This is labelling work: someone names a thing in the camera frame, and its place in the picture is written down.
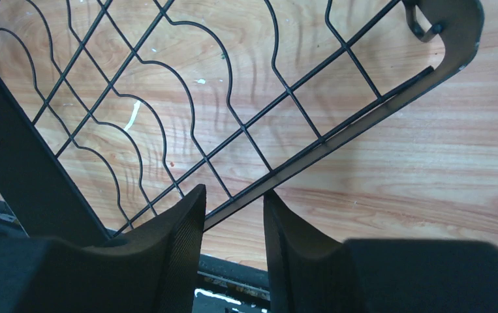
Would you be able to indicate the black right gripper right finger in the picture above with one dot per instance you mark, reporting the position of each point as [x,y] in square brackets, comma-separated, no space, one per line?
[311,272]

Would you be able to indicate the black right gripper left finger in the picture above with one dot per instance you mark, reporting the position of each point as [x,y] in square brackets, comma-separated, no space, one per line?
[101,272]

